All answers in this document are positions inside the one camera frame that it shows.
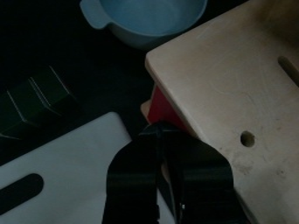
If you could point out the white plastic cutting board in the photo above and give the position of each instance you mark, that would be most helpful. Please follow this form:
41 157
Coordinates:
74 163

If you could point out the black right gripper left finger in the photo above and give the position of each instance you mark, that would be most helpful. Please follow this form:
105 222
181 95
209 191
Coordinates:
133 180

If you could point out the light wooden knife block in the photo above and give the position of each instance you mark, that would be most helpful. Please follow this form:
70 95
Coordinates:
230 87

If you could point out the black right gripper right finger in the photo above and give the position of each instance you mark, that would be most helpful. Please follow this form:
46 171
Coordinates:
202 186

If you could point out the red wooden toy knife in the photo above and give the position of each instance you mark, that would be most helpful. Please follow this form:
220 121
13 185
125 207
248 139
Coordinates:
162 109

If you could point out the light blue toy pot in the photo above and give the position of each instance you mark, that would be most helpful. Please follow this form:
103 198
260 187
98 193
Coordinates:
151 17

